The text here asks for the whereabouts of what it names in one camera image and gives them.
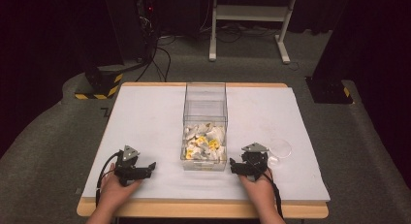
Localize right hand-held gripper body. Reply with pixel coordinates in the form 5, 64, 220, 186
239, 142, 270, 182

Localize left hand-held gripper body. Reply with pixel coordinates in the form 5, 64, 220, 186
113, 144, 153, 187

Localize pile of white yellow scraps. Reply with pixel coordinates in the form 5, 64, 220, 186
182, 121, 227, 162

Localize clear plastic box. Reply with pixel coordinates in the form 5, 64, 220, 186
179, 81, 229, 173

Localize person's right hand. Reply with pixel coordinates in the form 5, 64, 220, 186
237, 168, 276, 212

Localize person's left hand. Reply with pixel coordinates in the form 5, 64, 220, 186
96, 162, 143, 215

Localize clear round plastic lid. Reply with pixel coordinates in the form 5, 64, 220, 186
267, 138, 293, 164

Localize white table mat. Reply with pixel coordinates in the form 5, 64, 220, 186
81, 84, 332, 203

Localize wooden table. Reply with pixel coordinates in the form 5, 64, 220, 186
76, 81, 331, 220

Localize black yellow striped stand base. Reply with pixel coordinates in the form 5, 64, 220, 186
74, 63, 125, 101

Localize black equipment tower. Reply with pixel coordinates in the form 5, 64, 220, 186
102, 0, 160, 65

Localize white metal stand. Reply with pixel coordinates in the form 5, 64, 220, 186
208, 0, 300, 65

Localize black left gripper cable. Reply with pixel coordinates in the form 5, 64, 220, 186
95, 149, 124, 208

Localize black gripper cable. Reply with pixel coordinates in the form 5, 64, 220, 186
95, 149, 124, 208
255, 165, 285, 219

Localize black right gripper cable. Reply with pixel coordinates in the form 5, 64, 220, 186
255, 165, 285, 219

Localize black floor cables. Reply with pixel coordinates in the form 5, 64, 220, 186
135, 34, 177, 83

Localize floor cables under white stand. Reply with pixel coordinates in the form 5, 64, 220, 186
198, 21, 280, 44

